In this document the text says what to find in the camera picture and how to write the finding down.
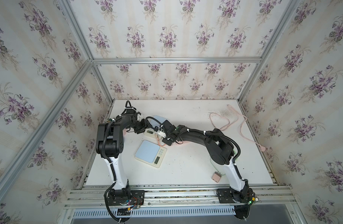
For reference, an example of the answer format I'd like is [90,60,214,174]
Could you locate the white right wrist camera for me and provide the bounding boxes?
[156,126,167,139]

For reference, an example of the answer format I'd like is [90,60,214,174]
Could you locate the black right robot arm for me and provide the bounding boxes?
[143,117,254,203]

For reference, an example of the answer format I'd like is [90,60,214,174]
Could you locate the aluminium enclosure frame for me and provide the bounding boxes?
[0,1,300,202]

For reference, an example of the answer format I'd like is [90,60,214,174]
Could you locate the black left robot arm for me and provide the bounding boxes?
[95,100,147,200]

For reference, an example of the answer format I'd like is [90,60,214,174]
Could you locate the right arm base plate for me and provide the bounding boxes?
[216,186,256,205]

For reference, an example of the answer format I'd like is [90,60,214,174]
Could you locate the cream blue front electronic scale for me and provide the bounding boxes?
[135,140,167,169]

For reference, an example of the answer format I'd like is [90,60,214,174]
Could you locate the pink power strip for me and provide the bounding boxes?
[174,141,184,145]

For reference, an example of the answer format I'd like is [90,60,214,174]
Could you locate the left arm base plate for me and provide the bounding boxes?
[107,189,145,208]

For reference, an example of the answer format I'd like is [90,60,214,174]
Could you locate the cream blue electronic scale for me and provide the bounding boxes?
[135,140,167,169]
[145,115,166,133]

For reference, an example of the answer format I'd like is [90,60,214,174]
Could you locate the aluminium mounting rail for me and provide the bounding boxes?
[63,184,297,209]

